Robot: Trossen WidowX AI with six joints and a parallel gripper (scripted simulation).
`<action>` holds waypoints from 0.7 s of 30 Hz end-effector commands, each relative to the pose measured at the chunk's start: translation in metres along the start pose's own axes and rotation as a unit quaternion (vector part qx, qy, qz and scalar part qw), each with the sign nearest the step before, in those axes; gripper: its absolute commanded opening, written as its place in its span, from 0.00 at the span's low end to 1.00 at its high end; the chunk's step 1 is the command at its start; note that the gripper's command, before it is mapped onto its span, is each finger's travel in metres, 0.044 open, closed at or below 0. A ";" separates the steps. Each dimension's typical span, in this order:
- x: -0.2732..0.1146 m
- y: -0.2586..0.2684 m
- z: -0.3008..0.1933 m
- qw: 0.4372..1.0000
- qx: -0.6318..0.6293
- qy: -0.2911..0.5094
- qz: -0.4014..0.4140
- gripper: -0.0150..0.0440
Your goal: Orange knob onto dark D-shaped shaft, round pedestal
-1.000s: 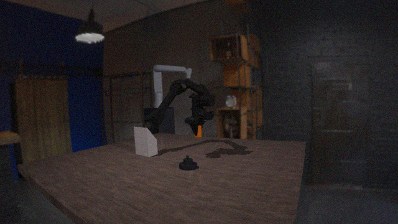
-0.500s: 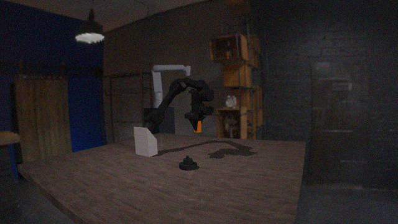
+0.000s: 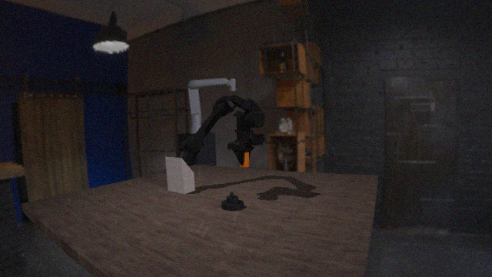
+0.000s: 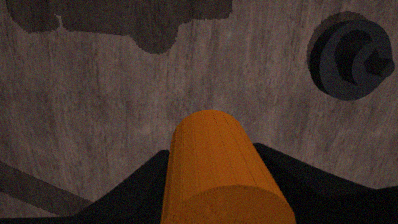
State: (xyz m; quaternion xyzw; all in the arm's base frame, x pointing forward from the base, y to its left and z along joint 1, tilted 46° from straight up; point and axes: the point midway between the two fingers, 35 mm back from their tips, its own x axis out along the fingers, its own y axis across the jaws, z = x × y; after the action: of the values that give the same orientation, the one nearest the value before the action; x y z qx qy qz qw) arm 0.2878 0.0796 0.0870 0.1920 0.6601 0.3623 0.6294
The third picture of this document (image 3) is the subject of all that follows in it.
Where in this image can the orange-brown cylinder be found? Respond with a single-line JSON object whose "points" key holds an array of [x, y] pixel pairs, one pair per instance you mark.
{"points": [[246, 160]]}

